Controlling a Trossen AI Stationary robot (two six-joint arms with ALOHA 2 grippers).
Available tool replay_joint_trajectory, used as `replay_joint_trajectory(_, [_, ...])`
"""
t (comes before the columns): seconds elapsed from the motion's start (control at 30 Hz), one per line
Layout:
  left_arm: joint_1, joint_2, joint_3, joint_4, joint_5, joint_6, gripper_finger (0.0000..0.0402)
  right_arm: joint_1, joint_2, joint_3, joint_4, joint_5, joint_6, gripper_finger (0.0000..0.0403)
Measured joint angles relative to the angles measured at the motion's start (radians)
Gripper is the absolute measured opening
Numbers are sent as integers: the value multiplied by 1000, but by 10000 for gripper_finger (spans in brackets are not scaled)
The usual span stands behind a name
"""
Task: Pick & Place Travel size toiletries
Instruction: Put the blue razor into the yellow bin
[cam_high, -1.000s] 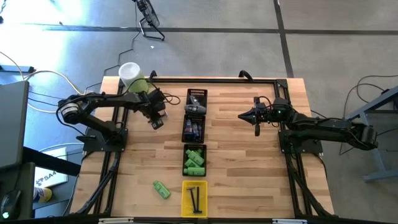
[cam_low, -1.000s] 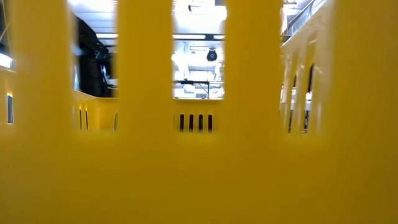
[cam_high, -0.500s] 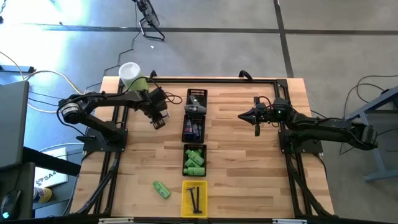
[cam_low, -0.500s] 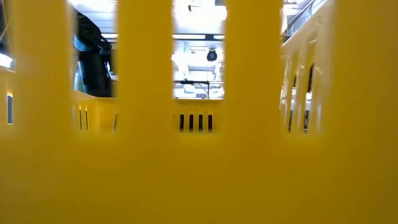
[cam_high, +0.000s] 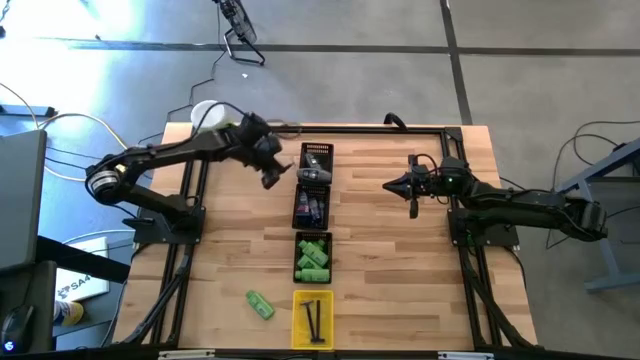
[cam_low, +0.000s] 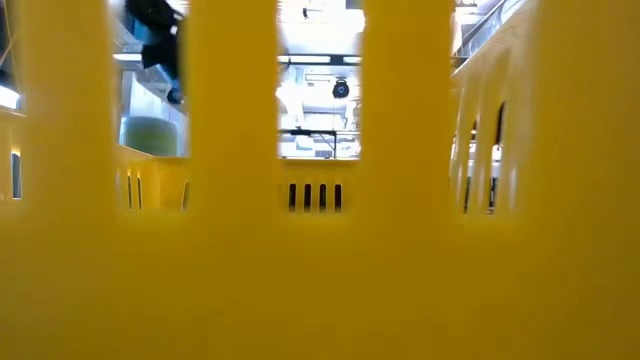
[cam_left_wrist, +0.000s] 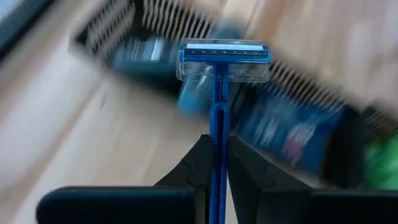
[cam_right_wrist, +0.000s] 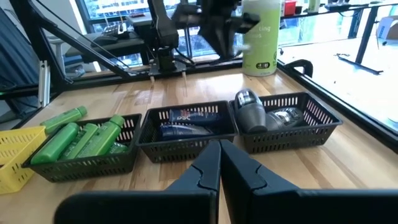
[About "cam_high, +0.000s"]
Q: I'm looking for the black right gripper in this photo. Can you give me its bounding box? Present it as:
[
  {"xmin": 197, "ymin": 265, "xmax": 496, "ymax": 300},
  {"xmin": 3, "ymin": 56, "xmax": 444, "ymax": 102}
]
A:
[{"xmin": 382, "ymin": 153, "xmax": 442, "ymax": 220}]

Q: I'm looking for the black floor fan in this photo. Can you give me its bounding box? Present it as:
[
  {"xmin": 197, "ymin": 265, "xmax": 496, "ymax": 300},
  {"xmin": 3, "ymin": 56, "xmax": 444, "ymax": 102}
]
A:
[{"xmin": 213, "ymin": 0, "xmax": 267, "ymax": 67}]

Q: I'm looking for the white printed cardboard box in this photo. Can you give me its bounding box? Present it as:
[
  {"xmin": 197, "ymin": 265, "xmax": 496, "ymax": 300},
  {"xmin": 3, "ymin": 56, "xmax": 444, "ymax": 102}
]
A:
[{"xmin": 53, "ymin": 235, "xmax": 111, "ymax": 304}]

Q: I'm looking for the grey metal table frame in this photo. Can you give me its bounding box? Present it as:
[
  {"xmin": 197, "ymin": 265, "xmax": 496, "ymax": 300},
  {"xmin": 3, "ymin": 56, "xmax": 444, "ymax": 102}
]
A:
[{"xmin": 552, "ymin": 137, "xmax": 640, "ymax": 294}]

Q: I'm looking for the black computer mouse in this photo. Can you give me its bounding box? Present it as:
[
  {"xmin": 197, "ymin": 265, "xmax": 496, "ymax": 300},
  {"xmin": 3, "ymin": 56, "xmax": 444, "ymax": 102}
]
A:
[{"xmin": 0, "ymin": 303, "xmax": 37, "ymax": 354}]

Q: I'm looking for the green wipes canister white lid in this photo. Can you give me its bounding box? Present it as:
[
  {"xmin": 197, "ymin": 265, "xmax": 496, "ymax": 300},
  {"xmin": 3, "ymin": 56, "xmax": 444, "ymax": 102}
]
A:
[{"xmin": 190, "ymin": 99, "xmax": 236, "ymax": 132}]

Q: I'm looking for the black frame handle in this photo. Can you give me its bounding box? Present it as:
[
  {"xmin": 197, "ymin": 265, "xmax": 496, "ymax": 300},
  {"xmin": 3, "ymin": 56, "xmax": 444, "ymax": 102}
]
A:
[{"xmin": 383, "ymin": 112, "xmax": 409, "ymax": 131}]

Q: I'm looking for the yellow slotted plastic basket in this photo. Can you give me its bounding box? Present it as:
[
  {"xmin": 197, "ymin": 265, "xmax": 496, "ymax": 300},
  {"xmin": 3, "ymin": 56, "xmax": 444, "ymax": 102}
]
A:
[{"xmin": 291, "ymin": 289, "xmax": 335, "ymax": 350}]

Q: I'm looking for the black side desk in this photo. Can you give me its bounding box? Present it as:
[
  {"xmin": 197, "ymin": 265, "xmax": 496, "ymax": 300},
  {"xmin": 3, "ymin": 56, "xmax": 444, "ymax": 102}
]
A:
[{"xmin": 0, "ymin": 234, "xmax": 132, "ymax": 354}]

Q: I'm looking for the yellow and white container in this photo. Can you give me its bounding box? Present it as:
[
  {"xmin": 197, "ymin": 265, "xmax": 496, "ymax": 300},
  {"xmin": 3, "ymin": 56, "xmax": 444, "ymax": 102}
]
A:
[{"xmin": 53, "ymin": 299, "xmax": 85, "ymax": 327}]

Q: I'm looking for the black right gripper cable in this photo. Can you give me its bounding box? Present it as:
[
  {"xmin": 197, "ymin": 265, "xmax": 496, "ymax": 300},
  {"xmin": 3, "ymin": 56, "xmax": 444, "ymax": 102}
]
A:
[{"xmin": 413, "ymin": 152, "xmax": 444, "ymax": 175}]

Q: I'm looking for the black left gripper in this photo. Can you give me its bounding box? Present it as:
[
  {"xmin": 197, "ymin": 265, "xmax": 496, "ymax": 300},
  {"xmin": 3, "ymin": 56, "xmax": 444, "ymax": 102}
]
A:
[{"xmin": 241, "ymin": 115, "xmax": 295, "ymax": 191}]

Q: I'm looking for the black slotted plastic basket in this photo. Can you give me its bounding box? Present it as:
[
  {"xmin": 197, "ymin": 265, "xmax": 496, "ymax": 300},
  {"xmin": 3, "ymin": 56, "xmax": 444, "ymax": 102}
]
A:
[
  {"xmin": 293, "ymin": 230, "xmax": 334, "ymax": 285},
  {"xmin": 298, "ymin": 142, "xmax": 335, "ymax": 185},
  {"xmin": 291, "ymin": 183, "xmax": 331, "ymax": 232}
]

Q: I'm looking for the cream floor cable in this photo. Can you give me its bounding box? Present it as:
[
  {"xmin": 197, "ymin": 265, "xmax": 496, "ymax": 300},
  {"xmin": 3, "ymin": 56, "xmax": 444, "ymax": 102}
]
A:
[{"xmin": 0, "ymin": 82, "xmax": 131, "ymax": 182}]

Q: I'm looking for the black aluminium table frame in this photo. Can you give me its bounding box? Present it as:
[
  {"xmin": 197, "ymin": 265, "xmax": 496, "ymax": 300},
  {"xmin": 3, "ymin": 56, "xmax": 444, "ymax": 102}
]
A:
[{"xmin": 117, "ymin": 122, "xmax": 539, "ymax": 351}]

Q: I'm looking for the black floor bar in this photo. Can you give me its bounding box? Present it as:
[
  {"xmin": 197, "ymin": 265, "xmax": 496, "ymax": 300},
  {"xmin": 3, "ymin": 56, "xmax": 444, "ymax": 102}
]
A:
[{"xmin": 0, "ymin": 103, "xmax": 56, "ymax": 118}]

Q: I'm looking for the grey computer monitor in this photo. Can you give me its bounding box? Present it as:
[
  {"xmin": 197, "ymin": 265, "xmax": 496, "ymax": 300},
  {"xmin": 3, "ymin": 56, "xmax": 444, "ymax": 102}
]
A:
[{"xmin": 0, "ymin": 128, "xmax": 49, "ymax": 274}]

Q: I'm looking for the black fan power cable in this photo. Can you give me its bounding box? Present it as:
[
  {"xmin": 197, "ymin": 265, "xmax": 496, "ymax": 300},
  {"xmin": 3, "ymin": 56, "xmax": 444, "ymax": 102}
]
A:
[{"xmin": 134, "ymin": 4, "xmax": 226, "ymax": 146}]

